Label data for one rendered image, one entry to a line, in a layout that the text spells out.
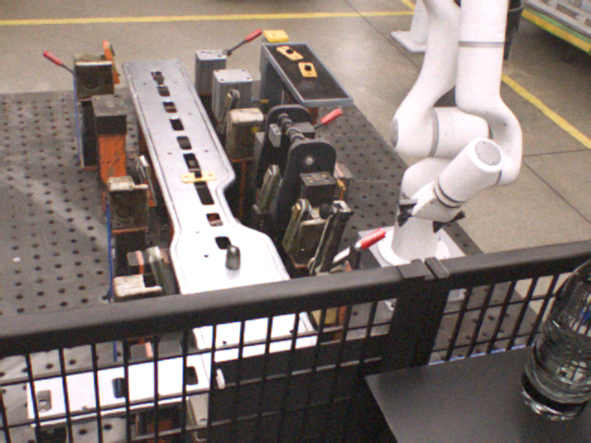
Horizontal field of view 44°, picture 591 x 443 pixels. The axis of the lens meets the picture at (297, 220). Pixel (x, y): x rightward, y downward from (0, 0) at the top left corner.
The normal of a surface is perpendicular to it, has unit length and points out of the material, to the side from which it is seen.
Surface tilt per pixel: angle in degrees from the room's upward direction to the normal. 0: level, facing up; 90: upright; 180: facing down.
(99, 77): 90
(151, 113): 0
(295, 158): 90
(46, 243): 0
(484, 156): 29
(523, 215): 0
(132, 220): 90
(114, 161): 90
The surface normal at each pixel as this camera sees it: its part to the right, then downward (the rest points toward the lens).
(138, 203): 0.32, 0.57
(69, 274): 0.11, -0.81
